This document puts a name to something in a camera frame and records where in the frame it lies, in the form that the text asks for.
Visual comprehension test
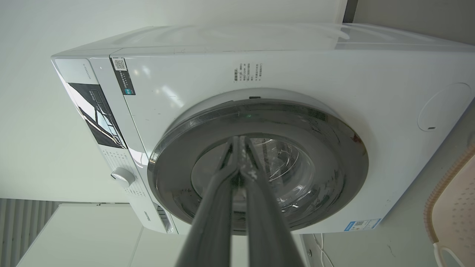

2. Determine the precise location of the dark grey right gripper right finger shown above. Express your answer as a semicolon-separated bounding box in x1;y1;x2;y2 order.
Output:
240;136;305;267

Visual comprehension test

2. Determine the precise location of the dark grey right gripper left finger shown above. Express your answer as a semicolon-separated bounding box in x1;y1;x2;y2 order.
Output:
175;136;240;267

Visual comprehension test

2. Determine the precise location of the beige perforated laundry basket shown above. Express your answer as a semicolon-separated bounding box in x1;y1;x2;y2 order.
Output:
424;145;475;267

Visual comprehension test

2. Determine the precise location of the round grey washing machine door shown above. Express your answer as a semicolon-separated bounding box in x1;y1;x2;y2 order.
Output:
147;99;369;235

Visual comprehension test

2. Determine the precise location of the silver washing machine control knob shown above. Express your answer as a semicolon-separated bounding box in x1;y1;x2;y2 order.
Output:
111;167;136;188

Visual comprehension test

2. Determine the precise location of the white cabinet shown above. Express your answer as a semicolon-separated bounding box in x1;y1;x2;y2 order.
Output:
16;203;188;267

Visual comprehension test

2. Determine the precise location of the white front-load washing machine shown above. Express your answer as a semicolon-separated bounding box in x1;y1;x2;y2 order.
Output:
51;23;475;235

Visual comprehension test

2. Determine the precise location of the grey ribbed radiator panel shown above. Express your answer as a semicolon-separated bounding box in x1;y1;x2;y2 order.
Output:
0;198;60;267

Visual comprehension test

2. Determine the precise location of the thin white cable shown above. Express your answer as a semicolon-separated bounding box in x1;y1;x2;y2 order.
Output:
312;234;334;267

